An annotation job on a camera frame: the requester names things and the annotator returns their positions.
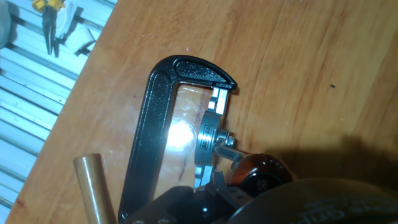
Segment glossy wooden board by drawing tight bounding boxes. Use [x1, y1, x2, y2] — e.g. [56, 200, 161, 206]
[4, 0, 398, 224]

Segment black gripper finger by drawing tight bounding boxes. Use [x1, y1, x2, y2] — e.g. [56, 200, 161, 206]
[123, 170, 254, 224]

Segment white crumpled paper scrap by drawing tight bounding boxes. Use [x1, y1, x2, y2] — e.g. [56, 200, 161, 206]
[54, 1, 97, 57]

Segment wooden handle claw hammer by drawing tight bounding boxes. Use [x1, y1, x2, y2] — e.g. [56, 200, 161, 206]
[73, 152, 118, 224]

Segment black C-clamp with screw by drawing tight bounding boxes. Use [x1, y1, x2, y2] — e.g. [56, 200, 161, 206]
[117, 55, 239, 223]

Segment yellow handled pliers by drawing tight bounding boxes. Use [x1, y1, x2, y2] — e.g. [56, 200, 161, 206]
[31, 0, 66, 58]

